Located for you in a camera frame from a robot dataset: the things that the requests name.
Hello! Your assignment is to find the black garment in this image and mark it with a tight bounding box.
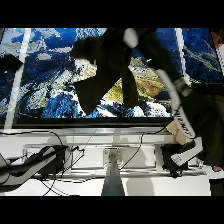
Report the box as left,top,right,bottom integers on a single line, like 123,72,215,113
69,28,183,116

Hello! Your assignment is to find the beige garment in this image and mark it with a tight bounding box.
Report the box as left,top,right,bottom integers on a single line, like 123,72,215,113
165,119,193,145

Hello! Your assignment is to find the dark brown garment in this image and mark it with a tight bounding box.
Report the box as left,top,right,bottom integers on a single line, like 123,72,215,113
184,83,224,169

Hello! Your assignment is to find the black cable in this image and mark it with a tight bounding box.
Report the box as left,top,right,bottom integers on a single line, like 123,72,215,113
0,130,65,148
118,125,169,170

